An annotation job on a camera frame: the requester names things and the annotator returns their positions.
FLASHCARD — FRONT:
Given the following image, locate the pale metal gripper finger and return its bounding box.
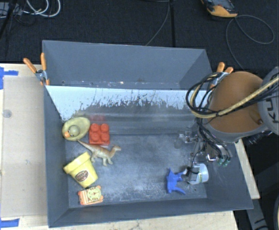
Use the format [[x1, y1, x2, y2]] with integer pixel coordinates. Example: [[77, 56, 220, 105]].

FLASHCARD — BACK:
[[174, 132, 200, 150], [189, 142, 202, 169]]

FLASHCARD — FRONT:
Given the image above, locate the red toy brick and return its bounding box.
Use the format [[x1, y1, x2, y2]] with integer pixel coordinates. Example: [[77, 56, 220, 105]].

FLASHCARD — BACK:
[[89, 122, 111, 146]]

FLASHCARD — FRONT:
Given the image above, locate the yellow rubber duck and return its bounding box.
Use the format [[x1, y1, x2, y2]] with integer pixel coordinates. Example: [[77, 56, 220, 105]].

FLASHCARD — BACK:
[[62, 116, 91, 142]]

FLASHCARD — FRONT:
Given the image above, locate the grey metal bin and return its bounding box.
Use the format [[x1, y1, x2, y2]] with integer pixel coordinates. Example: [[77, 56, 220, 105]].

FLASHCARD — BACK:
[[42, 40, 255, 229]]

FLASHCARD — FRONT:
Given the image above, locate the orange toy clock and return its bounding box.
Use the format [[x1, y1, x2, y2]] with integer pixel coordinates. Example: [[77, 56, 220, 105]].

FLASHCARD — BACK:
[[77, 185, 104, 206]]

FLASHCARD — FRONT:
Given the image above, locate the yellow plastic cup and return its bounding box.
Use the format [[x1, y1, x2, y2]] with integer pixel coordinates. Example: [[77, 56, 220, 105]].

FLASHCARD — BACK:
[[62, 151, 99, 189]]

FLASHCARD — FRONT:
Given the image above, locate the white spray bottle blue trigger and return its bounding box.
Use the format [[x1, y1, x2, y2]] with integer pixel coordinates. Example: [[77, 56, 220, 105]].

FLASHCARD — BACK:
[[165, 162, 210, 195]]

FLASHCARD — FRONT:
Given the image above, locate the tan toy dinosaur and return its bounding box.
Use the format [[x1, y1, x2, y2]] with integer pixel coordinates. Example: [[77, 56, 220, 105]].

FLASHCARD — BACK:
[[77, 139, 122, 167]]

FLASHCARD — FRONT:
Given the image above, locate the pale flat board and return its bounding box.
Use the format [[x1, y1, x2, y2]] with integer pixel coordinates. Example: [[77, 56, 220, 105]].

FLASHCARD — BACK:
[[0, 75, 49, 219]]

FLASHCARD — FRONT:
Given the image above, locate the black cylinder on white bracket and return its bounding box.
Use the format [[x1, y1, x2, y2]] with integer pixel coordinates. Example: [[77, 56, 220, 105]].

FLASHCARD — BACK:
[[245, 130, 273, 146]]

